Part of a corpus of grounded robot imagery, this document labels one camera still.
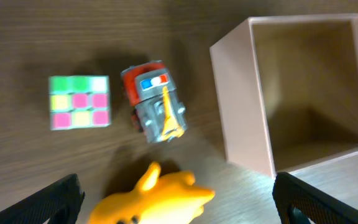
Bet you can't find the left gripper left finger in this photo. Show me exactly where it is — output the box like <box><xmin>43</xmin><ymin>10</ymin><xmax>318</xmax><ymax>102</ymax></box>
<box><xmin>0</xmin><ymin>174</ymin><xmax>85</xmax><ymax>224</ymax></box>

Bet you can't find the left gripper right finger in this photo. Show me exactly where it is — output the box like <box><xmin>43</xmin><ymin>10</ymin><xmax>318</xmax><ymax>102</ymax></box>
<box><xmin>272</xmin><ymin>172</ymin><xmax>358</xmax><ymax>224</ymax></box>

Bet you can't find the multicoloured puzzle cube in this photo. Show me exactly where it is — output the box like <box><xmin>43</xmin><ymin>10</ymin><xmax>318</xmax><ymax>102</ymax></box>
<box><xmin>48</xmin><ymin>75</ymin><xmax>111</xmax><ymax>131</ymax></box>

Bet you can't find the red grey toy truck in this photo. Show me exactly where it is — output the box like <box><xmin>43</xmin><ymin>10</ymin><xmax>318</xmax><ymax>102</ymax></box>
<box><xmin>121</xmin><ymin>60</ymin><xmax>187</xmax><ymax>143</ymax></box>

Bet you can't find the open beige cardboard box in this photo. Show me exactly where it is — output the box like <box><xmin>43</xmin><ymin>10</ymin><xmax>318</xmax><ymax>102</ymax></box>
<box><xmin>209</xmin><ymin>14</ymin><xmax>358</xmax><ymax>177</ymax></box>

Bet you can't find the orange toy animal figure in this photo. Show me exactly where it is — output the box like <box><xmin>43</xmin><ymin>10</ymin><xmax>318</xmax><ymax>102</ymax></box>
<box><xmin>88</xmin><ymin>162</ymin><xmax>216</xmax><ymax>224</ymax></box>

